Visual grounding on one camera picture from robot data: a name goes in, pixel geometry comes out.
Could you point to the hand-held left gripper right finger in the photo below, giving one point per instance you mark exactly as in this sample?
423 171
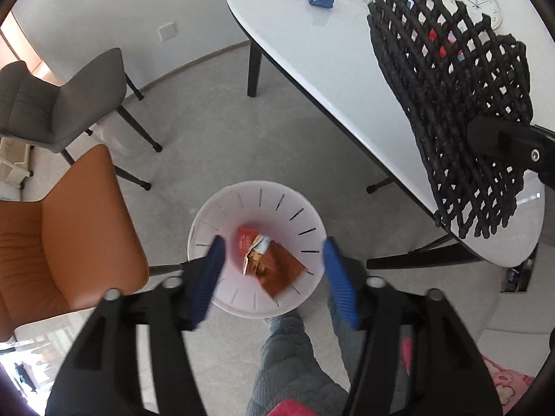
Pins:
340 286

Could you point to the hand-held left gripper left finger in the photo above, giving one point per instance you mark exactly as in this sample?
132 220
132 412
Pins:
208 286

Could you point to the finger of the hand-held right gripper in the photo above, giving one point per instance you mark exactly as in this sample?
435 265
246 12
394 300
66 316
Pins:
507 145

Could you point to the black net bag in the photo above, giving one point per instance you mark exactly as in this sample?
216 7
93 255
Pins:
433 108

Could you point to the white round waste bin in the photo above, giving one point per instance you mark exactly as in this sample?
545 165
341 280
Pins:
277 206

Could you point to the red snack packet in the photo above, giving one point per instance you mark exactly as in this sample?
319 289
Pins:
243 242

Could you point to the gold and white wrapper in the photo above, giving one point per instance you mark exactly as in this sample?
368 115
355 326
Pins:
256 253

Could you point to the orange-brown foil wrapper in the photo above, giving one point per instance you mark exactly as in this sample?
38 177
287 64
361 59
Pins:
279 268

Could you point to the person's grey quilted trouser leg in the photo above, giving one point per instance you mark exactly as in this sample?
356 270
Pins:
290 364

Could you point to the orange leather chair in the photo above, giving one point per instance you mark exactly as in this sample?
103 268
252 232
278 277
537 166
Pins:
73 242

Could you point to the pink floral cloth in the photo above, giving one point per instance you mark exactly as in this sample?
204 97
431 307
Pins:
503 381

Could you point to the white table with black legs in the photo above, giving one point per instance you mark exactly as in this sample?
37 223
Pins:
329 56

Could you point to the white storage cart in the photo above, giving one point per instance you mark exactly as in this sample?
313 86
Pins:
13 160

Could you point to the grey upholstered chair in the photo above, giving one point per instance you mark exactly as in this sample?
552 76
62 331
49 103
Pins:
43 99

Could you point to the white wall socket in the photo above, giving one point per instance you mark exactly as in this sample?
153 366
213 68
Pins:
168 31

